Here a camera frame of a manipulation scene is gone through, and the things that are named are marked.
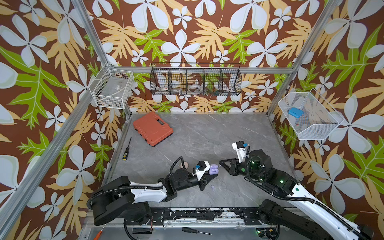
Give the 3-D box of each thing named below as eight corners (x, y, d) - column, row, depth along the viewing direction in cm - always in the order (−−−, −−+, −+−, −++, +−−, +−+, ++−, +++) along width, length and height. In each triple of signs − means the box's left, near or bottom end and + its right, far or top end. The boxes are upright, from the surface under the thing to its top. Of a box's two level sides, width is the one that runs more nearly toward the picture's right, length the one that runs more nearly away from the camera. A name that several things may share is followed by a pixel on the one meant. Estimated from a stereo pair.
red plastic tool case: (152, 148, 101) (151, 144, 97) (133, 127, 113) (131, 123, 109) (175, 133, 110) (174, 129, 106) (155, 114, 122) (154, 110, 118)
